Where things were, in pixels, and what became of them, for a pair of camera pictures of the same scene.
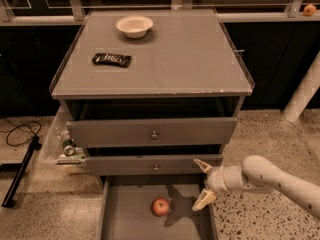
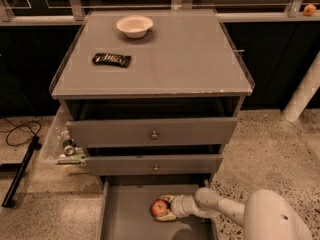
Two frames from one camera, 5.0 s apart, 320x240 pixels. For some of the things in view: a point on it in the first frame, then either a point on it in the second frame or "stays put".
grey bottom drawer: x=127 y=208 stays put
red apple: x=160 y=206 stays put
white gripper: x=215 y=179 to x=178 y=206
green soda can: x=69 y=146 stays put
